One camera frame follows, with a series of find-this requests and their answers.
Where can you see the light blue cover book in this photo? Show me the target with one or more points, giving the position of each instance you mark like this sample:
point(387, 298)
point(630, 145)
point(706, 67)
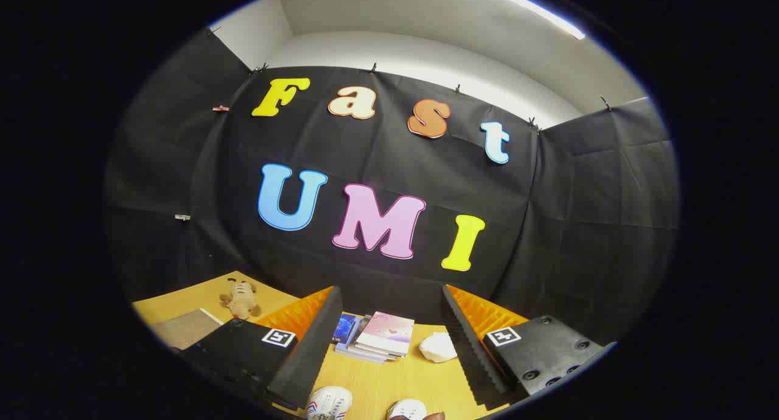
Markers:
point(353, 354)

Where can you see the pink cover book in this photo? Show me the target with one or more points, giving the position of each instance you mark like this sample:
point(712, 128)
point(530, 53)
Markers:
point(386, 332)

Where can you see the white canvas shoe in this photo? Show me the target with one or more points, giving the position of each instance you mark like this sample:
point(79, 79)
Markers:
point(406, 410)
point(331, 403)

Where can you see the dark blue cover book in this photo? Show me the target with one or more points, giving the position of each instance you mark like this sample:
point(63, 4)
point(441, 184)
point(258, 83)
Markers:
point(345, 327)

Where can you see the beige plush dog toy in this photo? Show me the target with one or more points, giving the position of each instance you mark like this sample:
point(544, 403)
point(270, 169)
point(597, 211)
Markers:
point(242, 298)

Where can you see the white plush toy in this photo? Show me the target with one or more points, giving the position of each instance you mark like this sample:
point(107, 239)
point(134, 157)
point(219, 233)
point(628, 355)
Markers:
point(438, 347)

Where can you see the beige fabric storage box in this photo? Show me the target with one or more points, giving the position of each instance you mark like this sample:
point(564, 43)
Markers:
point(185, 328)

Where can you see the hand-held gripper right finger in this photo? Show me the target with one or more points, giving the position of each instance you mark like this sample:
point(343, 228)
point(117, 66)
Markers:
point(471, 353)

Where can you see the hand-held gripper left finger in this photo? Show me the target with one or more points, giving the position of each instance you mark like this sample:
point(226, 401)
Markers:
point(310, 353)

